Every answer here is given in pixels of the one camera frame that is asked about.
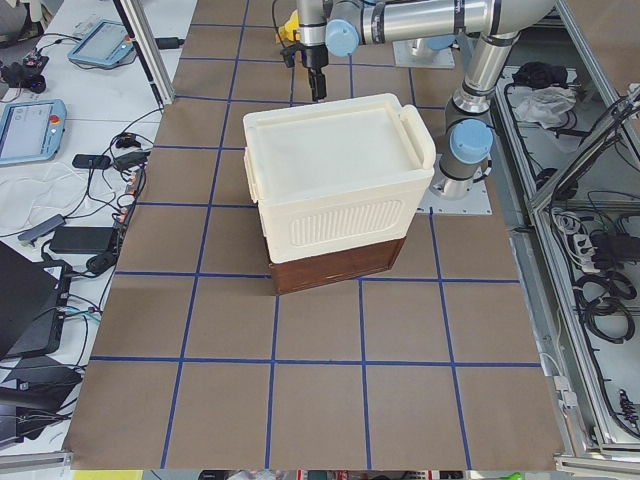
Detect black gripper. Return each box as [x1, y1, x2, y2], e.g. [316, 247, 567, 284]
[302, 44, 328, 99]

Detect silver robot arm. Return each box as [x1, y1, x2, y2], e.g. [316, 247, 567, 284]
[295, 0, 555, 114]
[430, 1, 554, 200]

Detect dark wooden drawer cabinet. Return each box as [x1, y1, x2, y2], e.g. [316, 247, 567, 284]
[269, 237, 406, 294]

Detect yellow plush dinosaur toy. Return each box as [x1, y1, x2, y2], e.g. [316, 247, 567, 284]
[276, 10, 300, 43]

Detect cream plastic storage box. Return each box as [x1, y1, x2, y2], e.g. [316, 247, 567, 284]
[243, 93, 436, 264]

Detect blue teach pendant far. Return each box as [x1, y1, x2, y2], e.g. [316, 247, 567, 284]
[67, 20, 134, 69]

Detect blue teach pendant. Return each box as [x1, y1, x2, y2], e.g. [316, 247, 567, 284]
[67, 20, 134, 69]
[1, 99, 67, 166]

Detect black cloth bundle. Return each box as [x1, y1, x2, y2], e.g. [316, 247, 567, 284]
[512, 62, 568, 89]

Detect white crumpled cloth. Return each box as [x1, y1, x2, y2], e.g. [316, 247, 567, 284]
[514, 86, 576, 129]

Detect black power adapter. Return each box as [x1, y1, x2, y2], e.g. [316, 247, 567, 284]
[49, 226, 115, 254]

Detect blue teach pendant near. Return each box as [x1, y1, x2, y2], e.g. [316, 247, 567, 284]
[1, 99, 67, 166]

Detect black laptop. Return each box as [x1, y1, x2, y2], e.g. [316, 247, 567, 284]
[1, 244, 71, 359]

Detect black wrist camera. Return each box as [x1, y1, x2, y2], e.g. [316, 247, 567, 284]
[280, 43, 303, 69]

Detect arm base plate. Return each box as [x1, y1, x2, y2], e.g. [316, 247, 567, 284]
[416, 154, 493, 216]
[393, 38, 455, 69]

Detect aluminium frame post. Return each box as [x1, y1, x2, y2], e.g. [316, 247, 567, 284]
[113, 0, 175, 108]

